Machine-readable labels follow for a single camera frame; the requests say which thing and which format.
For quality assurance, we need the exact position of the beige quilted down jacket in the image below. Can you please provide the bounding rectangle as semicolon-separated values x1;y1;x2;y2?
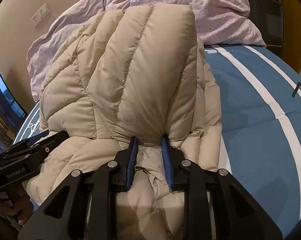
23;3;222;239

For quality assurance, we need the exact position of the person's left hand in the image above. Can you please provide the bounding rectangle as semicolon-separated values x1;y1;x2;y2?
0;185;34;226

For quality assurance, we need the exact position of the black flat screen television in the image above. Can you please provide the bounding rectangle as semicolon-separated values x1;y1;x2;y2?
0;73;28;129

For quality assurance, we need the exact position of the blue white-striped bed sheet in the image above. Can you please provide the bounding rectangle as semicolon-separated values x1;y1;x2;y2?
13;43;301;240

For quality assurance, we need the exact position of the lilac floral duvet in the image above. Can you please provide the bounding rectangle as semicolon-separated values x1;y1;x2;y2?
26;0;267;103

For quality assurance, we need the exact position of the white wall socket panel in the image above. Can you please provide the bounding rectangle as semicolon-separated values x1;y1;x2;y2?
31;3;50;28

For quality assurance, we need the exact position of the wooden door frame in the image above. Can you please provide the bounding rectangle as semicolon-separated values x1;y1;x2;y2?
249;0;301;73

